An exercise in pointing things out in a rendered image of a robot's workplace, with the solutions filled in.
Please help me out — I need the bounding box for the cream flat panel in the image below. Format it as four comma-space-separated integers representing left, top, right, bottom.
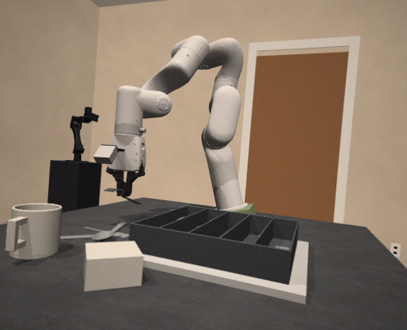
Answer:
143, 241, 309, 304

